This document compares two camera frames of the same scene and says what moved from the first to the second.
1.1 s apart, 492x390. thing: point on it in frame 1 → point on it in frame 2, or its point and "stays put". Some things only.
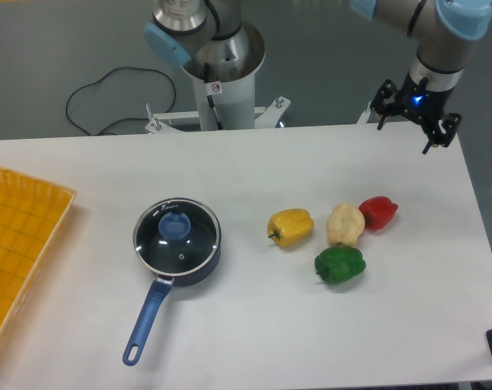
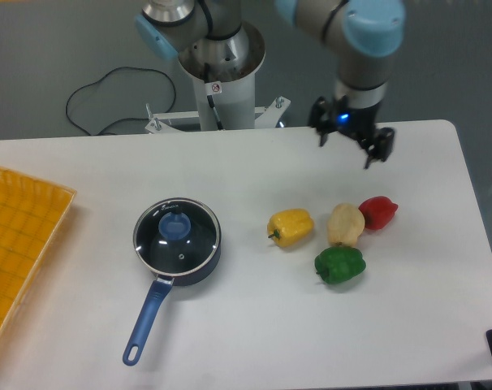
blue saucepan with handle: x=157 y=296 stays put
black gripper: x=416 y=101 → x=356 y=123
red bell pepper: x=377 y=211 stays put
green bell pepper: x=337 y=264 stays put
